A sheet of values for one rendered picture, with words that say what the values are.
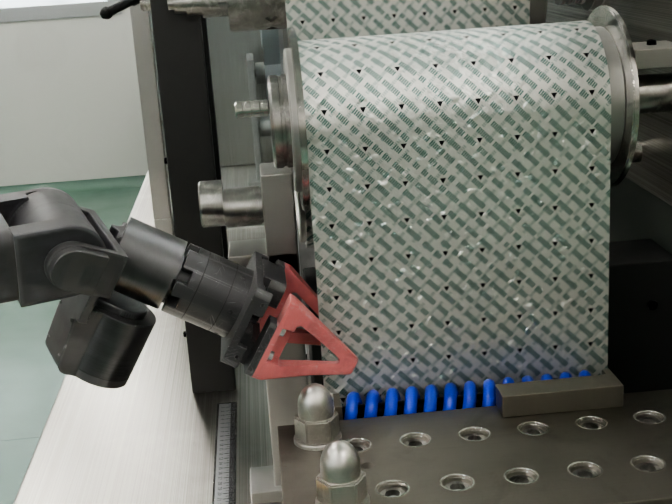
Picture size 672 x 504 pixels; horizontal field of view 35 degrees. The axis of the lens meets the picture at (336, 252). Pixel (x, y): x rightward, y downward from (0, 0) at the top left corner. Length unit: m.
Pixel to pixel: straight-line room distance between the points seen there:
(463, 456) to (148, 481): 0.38
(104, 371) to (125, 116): 5.66
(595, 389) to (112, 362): 0.37
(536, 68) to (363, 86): 0.13
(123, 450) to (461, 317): 0.42
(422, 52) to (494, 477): 0.32
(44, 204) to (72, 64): 5.69
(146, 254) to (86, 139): 5.73
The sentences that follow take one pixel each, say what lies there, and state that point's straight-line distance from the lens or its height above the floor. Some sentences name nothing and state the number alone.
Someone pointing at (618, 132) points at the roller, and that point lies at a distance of 0.86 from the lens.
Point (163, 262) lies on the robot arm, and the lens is 0.80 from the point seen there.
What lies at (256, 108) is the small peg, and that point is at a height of 1.26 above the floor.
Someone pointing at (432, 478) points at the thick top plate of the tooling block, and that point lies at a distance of 0.75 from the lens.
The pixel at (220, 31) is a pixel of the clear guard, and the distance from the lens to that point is 1.83.
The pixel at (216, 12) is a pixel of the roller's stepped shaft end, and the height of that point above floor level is 1.32.
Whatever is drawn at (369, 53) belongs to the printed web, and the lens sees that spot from 0.83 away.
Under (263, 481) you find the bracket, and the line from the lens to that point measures 1.00.
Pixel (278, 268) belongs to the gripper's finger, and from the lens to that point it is 0.85.
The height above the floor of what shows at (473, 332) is 1.08.
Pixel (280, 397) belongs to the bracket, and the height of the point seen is 1.00.
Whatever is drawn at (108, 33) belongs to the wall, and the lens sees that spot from 6.42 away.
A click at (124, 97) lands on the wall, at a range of 6.45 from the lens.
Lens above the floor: 1.39
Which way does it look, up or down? 17 degrees down
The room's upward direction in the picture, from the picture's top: 4 degrees counter-clockwise
